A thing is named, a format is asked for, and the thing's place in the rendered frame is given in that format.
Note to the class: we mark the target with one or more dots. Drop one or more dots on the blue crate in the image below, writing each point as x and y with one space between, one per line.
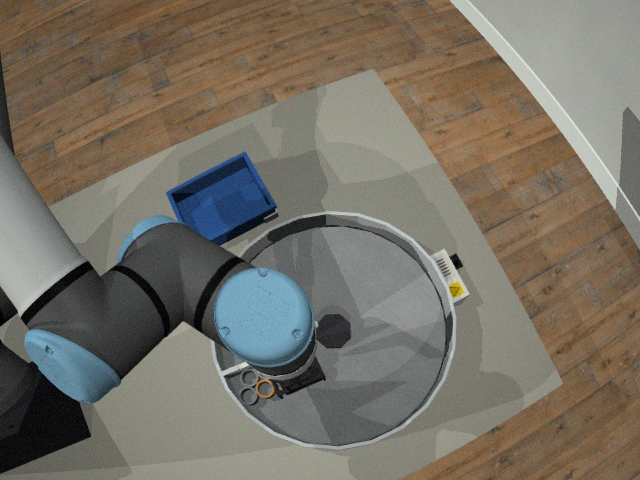
228 193

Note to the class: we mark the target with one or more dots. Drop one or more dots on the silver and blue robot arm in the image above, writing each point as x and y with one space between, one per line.
87 332

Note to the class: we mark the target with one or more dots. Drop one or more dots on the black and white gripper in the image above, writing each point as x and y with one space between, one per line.
315 374

